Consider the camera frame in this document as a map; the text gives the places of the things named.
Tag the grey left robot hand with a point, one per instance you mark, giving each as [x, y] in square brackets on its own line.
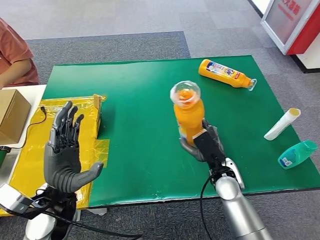
[62, 165]

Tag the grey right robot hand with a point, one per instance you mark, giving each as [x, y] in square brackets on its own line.
[208, 145]

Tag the orange bottle with clear cap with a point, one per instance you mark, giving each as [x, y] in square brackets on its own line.
[225, 73]
[189, 112]

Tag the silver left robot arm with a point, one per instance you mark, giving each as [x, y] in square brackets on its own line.
[42, 228]

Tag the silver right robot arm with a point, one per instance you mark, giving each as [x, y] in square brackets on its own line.
[240, 212]

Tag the teal plastic bottle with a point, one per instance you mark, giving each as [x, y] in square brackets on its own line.
[296, 155]

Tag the white plastic piece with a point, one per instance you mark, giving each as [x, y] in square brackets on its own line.
[78, 215]
[98, 211]

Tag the yellow-wrapped cardboard box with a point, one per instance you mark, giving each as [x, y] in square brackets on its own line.
[97, 112]

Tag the white side table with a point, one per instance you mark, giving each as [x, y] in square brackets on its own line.
[35, 96]

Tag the dark green object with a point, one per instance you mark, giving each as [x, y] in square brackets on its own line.
[4, 154]

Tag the brown cardboard box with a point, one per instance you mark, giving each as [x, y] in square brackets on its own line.
[12, 116]

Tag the green table mat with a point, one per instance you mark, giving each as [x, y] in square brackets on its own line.
[140, 132]

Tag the white tube with yellow cap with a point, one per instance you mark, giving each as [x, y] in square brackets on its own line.
[281, 126]

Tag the person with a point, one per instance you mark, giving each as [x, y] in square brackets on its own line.
[15, 66]

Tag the white and red display stand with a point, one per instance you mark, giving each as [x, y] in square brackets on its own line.
[306, 36]

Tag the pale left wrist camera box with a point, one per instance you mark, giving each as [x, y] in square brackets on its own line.
[13, 198]

